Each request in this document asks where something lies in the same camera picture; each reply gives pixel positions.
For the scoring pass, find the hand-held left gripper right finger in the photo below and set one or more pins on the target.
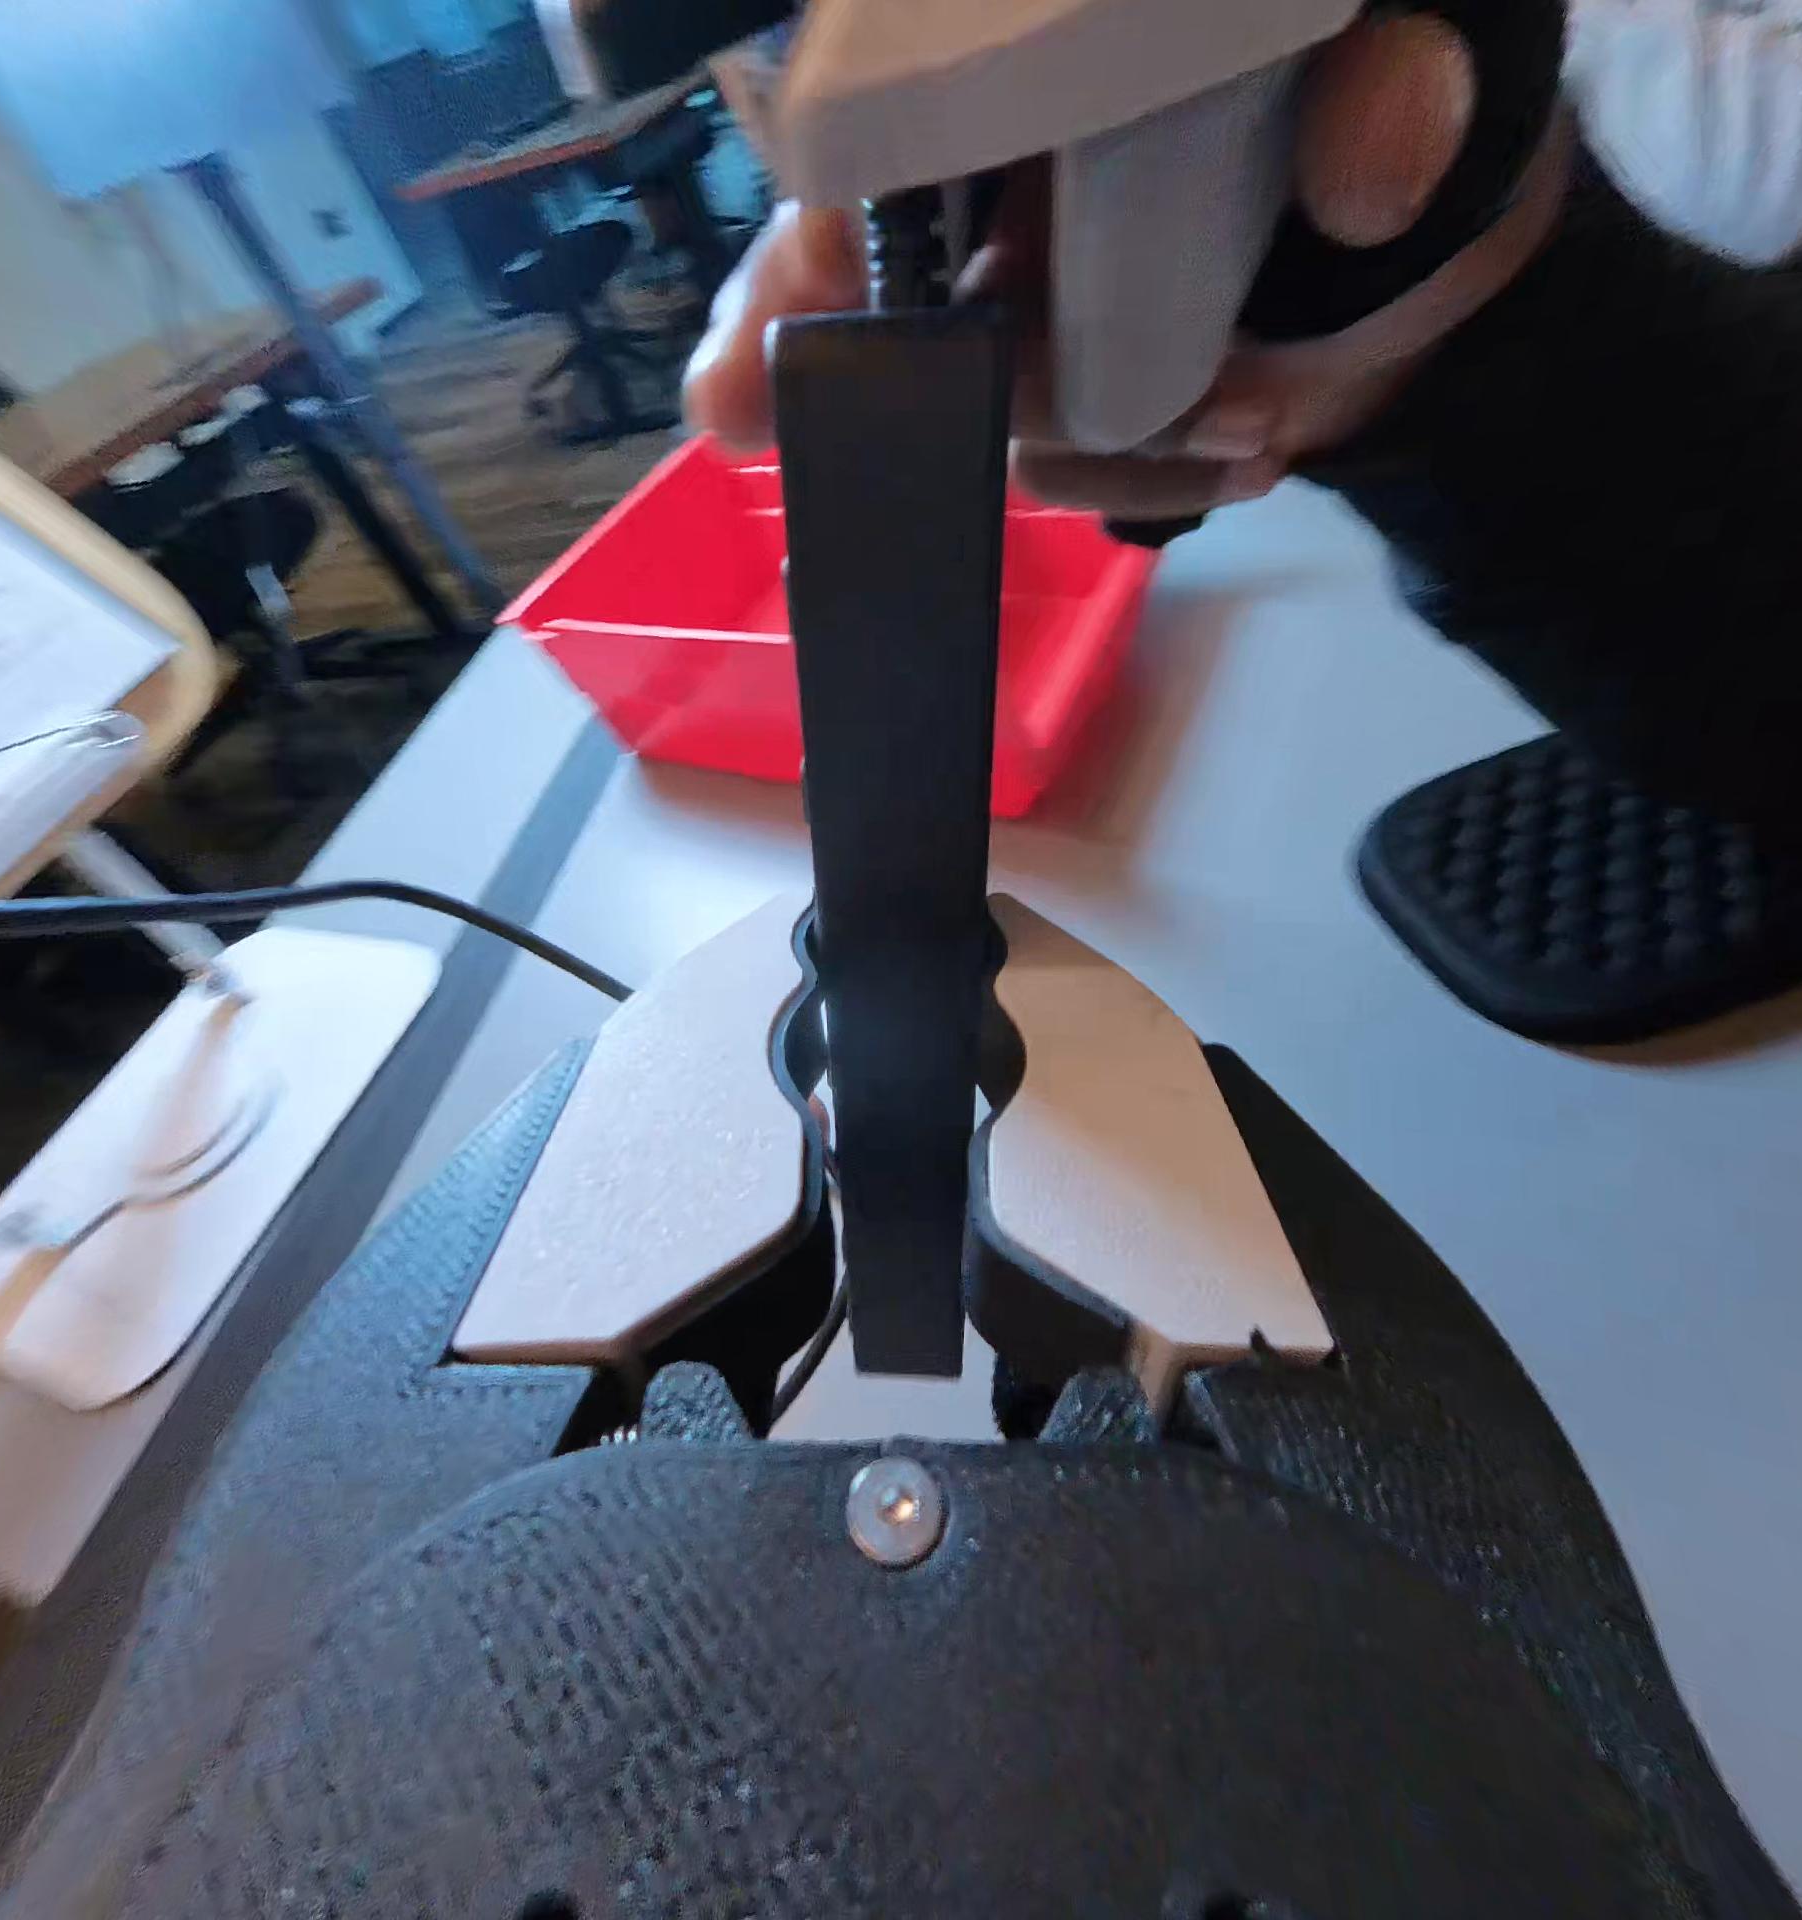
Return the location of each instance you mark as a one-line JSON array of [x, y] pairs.
[[1141, 1185]]

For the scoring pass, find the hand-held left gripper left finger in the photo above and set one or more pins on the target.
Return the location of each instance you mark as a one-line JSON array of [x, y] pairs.
[[661, 1171]]

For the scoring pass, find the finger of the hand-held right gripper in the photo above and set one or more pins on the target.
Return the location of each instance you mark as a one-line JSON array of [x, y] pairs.
[[1052, 76]]

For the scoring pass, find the black usb hub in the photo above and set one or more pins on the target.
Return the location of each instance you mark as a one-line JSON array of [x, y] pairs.
[[895, 676]]

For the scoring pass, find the person's right forearm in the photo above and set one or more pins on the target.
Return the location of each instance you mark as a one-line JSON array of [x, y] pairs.
[[1666, 525]]

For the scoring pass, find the person's right hand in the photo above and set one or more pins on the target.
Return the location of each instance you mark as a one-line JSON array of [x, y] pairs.
[[1381, 136]]

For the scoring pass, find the white rounded mat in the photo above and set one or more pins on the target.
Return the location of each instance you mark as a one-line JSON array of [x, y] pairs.
[[331, 1035]]

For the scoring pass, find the red divided bin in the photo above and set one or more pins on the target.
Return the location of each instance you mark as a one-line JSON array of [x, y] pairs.
[[661, 660]]

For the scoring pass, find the black office chair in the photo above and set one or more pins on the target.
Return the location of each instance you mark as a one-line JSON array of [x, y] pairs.
[[578, 276], [227, 555]]

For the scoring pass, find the brown desk with black legs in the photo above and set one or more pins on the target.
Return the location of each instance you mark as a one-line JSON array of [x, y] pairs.
[[541, 150], [166, 375]]

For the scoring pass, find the black bumpy wrist rest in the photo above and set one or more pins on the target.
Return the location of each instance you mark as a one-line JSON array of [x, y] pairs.
[[1561, 886]]

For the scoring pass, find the wooden board with papers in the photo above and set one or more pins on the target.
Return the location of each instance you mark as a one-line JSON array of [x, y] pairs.
[[47, 631]]

